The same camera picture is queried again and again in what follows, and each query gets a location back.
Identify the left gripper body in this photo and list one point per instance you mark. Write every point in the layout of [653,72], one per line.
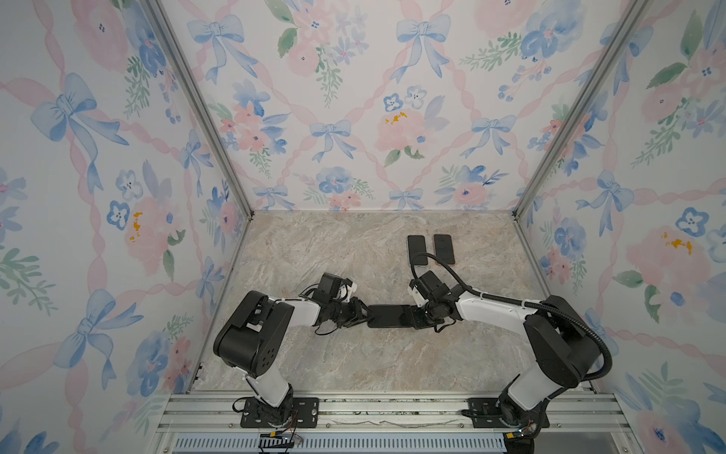
[341,313]

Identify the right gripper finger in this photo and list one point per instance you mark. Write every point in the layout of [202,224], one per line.
[419,323]
[418,311]

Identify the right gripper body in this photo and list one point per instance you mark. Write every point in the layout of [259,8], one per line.
[433,308]

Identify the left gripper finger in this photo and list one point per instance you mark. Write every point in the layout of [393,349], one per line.
[357,307]
[356,320]

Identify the phone with pink edge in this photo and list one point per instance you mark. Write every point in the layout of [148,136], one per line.
[389,316]

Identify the blue phone black screen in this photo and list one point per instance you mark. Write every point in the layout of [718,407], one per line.
[417,250]

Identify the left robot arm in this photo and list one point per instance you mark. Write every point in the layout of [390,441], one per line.
[252,337]

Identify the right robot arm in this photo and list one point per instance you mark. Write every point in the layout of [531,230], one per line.
[567,351]

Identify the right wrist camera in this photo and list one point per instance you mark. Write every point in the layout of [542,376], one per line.
[428,287]

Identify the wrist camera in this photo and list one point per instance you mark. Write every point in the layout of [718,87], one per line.
[333,288]
[428,287]

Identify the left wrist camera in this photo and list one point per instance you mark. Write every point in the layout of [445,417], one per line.
[333,288]

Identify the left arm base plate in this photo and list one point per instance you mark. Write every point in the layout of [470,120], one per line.
[294,412]

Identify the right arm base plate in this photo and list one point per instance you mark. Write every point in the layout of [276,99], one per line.
[485,411]

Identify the aluminium rail frame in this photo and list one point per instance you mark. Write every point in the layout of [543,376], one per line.
[209,418]

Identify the right corner aluminium post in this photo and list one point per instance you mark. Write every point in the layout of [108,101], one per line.
[623,32]

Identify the corner aluminium post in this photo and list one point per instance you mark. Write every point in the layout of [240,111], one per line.
[623,32]
[170,44]

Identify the left corner aluminium post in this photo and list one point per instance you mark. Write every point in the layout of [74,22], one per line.
[170,44]

